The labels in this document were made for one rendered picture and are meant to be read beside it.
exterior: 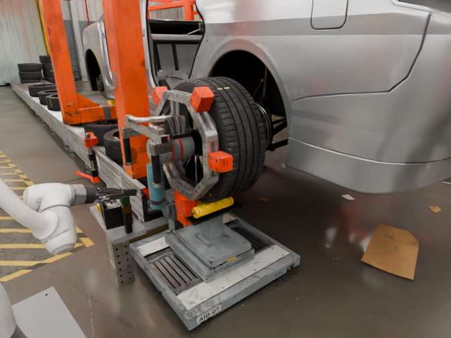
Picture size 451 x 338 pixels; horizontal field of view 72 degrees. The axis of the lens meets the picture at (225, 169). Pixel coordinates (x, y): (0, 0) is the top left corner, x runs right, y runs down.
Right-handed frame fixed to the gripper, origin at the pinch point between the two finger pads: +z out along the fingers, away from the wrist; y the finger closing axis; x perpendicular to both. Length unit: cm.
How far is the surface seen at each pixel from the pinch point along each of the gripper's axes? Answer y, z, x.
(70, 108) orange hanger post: 244, 47, -12
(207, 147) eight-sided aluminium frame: -23.0, 22.1, -27.7
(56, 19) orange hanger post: 244, 26, -99
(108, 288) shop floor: 29, 11, 70
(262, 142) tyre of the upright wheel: -31, 49, -34
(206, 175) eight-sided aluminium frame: -21.6, 25.6, -14.5
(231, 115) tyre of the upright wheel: -24, 32, -43
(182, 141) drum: -1.7, 23.9, -26.0
